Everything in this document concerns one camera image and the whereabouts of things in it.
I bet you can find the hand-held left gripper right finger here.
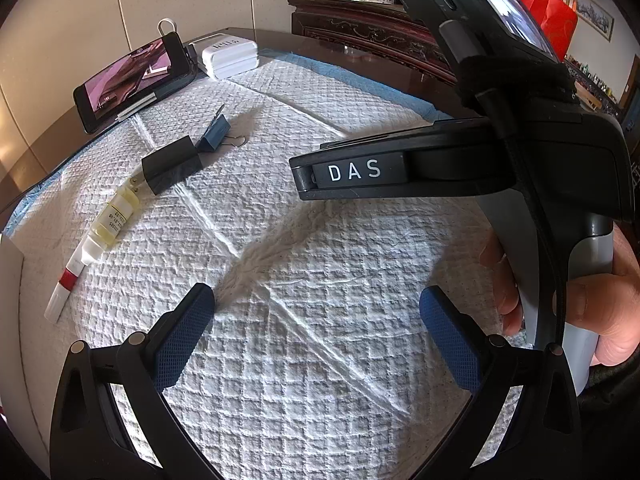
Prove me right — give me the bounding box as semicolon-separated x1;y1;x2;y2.
419;285;586;480

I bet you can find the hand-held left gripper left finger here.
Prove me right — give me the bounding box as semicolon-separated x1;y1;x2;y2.
49;282;216;480

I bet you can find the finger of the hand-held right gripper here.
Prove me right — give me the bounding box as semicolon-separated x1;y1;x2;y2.
289;152;317;202

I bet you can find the blue binder clip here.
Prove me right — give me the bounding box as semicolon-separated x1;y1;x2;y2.
197;105;246;152

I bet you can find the white tube with red band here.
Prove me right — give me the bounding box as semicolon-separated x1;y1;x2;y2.
44;245;101;322

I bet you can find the black binder clip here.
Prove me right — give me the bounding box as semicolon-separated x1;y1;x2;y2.
131;136;202;196

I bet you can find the yellow labelled glass vial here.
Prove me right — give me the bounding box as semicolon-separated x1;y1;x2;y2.
91;187;141;252

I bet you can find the person's right forearm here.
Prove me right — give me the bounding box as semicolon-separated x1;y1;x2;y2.
580;355;640;461

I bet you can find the person's right hand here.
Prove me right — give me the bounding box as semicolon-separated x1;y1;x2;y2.
486;224;640;367

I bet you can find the white quilted pad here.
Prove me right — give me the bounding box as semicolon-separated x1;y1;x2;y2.
5;55;531;480

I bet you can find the white power adapter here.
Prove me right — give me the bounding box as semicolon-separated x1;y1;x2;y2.
201;34;260;80

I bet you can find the red paper bag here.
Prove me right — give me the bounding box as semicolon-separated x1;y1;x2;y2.
516;0;579;58

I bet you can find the dark carved wooden cabinet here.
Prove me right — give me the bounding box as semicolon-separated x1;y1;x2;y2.
286;0;453;83

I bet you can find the black smartphone on stand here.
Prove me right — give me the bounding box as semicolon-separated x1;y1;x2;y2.
73;32;197;134

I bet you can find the framed wall picture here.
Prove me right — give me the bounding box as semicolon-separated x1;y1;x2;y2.
575;0;616;42

